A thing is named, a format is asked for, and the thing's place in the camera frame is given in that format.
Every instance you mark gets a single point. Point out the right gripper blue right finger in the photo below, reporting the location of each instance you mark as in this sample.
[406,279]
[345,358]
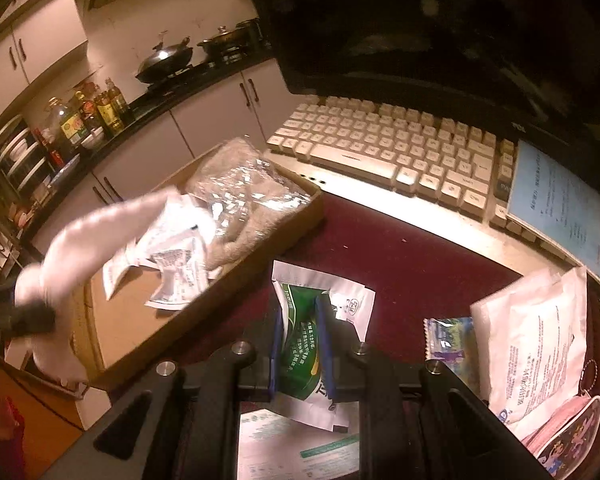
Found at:
[325,321]

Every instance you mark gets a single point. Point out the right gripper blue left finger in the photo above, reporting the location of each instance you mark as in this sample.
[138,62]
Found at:
[276,350]

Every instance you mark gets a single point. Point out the green white medicine sachet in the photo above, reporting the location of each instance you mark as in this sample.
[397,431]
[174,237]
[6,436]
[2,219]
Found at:
[301,394]

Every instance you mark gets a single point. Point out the small white gauze packet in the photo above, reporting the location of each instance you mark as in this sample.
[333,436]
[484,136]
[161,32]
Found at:
[183,273]

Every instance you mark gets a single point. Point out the large white gauze packet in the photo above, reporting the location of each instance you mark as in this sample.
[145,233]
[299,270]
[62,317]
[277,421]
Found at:
[531,343]

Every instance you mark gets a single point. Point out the pink cartoon pouch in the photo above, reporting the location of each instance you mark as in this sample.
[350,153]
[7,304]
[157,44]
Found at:
[564,441]

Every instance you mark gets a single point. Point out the white green leaflet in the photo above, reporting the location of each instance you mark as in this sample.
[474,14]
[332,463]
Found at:
[272,446]

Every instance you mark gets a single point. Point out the brown cardboard tray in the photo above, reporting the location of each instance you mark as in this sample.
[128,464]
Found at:
[116,338]

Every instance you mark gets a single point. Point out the clear wet wipe packet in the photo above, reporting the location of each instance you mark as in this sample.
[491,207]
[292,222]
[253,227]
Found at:
[453,341]

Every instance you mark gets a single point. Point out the bagged grey towel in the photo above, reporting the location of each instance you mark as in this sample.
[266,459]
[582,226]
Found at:
[247,199]

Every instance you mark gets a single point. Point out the white packet in tray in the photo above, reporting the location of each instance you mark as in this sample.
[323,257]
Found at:
[180,214]

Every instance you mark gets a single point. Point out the dish rack with plates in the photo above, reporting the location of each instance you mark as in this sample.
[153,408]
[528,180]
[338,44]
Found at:
[23,158]

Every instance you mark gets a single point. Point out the beige computer keyboard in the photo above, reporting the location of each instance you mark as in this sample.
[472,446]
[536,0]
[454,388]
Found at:
[439,174]

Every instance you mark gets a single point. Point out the large oil bottle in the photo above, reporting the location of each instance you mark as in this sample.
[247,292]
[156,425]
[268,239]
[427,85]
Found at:
[67,127]

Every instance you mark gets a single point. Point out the dark sauce bottle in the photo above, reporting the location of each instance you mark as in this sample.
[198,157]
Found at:
[88,110]

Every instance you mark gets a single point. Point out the yellow label bottle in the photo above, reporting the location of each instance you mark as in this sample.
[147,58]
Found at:
[109,115]

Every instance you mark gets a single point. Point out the amber oil bottle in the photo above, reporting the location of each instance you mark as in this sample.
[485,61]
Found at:
[119,102]

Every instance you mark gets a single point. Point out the blue paper sheet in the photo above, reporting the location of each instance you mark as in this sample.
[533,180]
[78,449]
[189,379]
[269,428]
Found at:
[558,207]

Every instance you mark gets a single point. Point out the black cooking pot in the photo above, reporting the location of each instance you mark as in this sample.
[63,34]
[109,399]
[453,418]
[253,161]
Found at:
[227,44]

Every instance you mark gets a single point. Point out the black wok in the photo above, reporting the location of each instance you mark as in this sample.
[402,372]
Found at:
[164,61]

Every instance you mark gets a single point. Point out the white kitchen cabinets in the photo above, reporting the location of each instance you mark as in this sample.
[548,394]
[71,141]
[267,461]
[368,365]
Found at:
[58,44]

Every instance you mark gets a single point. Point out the black monitor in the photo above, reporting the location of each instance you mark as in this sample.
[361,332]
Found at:
[527,69]

